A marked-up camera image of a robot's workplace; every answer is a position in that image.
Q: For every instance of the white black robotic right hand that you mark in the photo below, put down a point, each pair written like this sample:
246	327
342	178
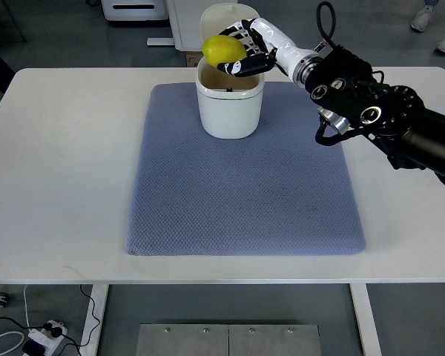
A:
268	47

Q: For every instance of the blue textured mat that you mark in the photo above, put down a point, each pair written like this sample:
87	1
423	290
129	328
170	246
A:
274	193

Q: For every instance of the black power adapter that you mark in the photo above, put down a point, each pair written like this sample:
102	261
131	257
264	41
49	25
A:
33	348

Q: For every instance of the white trash bin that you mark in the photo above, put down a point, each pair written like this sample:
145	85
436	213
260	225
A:
229	106

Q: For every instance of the white table leg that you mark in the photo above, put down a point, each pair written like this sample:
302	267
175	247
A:
94	319
365	319

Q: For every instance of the white power strip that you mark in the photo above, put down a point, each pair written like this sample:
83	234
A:
49	336

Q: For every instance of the yellow lemon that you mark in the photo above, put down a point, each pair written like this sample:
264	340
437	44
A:
223	49

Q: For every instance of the white table leg right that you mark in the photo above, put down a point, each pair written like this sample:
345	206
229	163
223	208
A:
365	319

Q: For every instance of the white table leg left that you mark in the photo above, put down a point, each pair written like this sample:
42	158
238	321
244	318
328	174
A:
94	319

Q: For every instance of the white trash bin lid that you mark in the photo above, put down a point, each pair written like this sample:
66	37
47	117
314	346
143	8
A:
221	16

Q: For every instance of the grey metal floor plate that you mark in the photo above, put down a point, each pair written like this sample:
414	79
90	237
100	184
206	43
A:
224	339

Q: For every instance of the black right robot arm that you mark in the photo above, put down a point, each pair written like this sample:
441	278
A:
393	118

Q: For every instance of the cardboard box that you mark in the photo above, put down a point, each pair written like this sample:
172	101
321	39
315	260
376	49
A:
192	59

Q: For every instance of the white sneaker far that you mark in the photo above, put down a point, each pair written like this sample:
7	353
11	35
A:
422	19

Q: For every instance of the white appliance with black slot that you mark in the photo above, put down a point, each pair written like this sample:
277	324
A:
135	11

